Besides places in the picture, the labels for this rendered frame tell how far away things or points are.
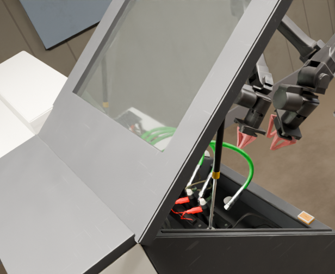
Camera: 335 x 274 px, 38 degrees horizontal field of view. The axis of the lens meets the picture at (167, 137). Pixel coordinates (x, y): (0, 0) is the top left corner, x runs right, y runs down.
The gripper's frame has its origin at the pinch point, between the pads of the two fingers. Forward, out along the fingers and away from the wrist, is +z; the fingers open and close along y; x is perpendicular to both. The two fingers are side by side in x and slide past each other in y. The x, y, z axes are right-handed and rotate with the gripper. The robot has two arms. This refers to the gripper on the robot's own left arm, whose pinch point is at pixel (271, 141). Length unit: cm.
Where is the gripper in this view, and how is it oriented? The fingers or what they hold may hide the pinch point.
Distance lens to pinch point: 149.1
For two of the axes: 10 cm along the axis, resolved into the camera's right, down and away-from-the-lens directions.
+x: 9.0, 2.3, 3.6
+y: 0.8, 7.4, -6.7
